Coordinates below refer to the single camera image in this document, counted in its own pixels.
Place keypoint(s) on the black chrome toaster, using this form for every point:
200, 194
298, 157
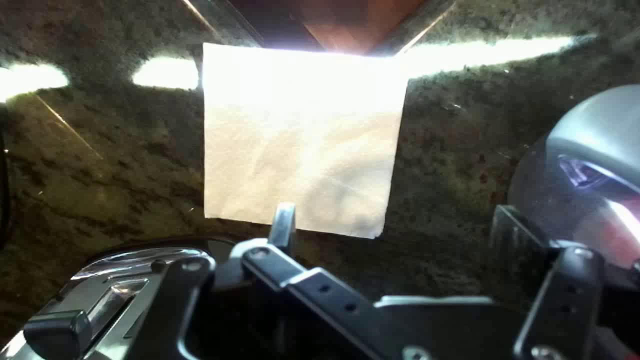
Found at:
593, 132

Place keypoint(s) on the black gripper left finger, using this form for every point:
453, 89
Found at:
293, 273

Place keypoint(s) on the white paper napkin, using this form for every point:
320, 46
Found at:
300, 140

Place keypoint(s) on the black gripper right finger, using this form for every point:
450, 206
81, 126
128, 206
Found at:
566, 301

